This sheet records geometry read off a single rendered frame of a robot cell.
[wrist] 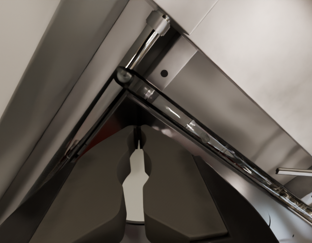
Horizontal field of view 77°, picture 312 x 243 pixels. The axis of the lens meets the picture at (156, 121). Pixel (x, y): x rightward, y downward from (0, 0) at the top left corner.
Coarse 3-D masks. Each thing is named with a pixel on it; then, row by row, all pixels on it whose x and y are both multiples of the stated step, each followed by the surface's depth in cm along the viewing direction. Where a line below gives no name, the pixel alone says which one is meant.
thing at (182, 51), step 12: (180, 36) 16; (168, 48) 17; (180, 48) 17; (192, 48) 17; (156, 60) 19; (168, 60) 17; (180, 60) 17; (144, 72) 20; (156, 72) 18; (168, 72) 18; (156, 84) 18; (168, 84) 18
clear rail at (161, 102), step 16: (128, 80) 12; (144, 80) 13; (144, 96) 13; (160, 96) 13; (160, 112) 14; (176, 112) 14; (192, 128) 14; (208, 128) 15; (208, 144) 15; (224, 144) 15; (224, 160) 16; (240, 160) 16; (256, 176) 17; (272, 192) 18; (288, 192) 19; (304, 208) 20
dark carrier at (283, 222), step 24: (120, 120) 14; (144, 120) 14; (96, 144) 15; (192, 144) 15; (216, 168) 17; (240, 192) 18; (264, 192) 19; (264, 216) 20; (288, 216) 20; (144, 240) 21; (288, 240) 23
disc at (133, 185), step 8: (136, 152) 15; (136, 160) 16; (136, 168) 16; (128, 176) 17; (136, 176) 17; (144, 176) 17; (128, 184) 17; (136, 184) 17; (128, 192) 18; (136, 192) 18; (128, 200) 18; (136, 200) 18; (128, 208) 19; (136, 208) 19; (128, 216) 19; (136, 216) 19
